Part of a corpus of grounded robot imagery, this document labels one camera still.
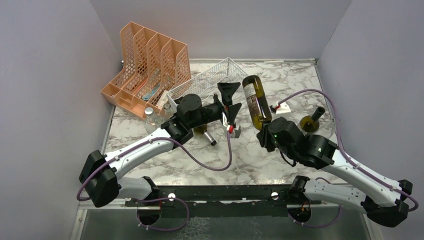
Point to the white wire wine rack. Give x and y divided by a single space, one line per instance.
205 84

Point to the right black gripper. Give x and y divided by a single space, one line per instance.
264 136

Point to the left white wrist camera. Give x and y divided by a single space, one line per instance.
234 131

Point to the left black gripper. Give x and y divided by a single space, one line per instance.
227 91

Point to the orange plastic file organizer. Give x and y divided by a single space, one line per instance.
153 63

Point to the clear glass bottle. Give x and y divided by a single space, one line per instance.
150 117
167 113

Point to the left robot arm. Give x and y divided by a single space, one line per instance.
102 175

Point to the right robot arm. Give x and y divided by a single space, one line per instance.
381 199

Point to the green wine bottle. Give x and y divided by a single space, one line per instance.
310 123
256 100
202 130

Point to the black metal base rail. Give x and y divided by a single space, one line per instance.
206 201

